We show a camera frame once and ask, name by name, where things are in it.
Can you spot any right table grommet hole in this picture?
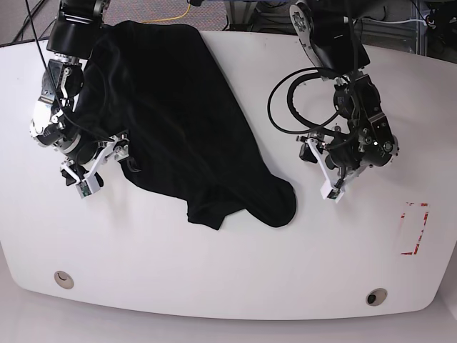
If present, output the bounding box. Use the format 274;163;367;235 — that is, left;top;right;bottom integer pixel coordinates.
366;288;388;307

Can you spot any left table grommet hole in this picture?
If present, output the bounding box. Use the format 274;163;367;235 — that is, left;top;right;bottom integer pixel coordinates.
54;271;74;289

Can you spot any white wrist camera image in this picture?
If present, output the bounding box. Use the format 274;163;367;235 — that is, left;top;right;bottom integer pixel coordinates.
320;181;345;203
76;173;104;199

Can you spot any aluminium frame stand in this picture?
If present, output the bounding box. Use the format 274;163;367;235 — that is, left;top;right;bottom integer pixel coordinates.
224;1;258;31

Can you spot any table grommet hole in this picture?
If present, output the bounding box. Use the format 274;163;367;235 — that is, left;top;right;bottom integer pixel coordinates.
366;288;388;307
54;271;74;289

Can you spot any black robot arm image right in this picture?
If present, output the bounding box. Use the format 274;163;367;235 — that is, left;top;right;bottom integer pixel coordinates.
287;1;398;199

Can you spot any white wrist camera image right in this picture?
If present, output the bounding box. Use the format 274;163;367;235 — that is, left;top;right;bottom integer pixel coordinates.
320;181;345;203

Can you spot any yellow cable on floor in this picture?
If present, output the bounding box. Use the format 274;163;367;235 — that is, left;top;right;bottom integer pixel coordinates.
142;1;190;24

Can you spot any red tape rectangle marking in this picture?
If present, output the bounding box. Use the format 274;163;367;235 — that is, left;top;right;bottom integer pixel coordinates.
397;202;430;256

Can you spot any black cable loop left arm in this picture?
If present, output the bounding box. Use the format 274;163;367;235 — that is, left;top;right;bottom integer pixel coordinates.
267;67;349;134

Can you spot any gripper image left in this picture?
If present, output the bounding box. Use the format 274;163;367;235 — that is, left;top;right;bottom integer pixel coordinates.
60;131;141;187

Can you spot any black t-shirt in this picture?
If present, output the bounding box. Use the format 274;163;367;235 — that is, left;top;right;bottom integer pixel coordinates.
76;21;297;229

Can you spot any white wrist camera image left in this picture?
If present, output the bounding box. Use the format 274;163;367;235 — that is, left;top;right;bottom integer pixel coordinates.
76;173;104;199

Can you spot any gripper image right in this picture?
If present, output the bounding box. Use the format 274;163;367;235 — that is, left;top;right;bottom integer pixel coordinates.
298;124;373;188

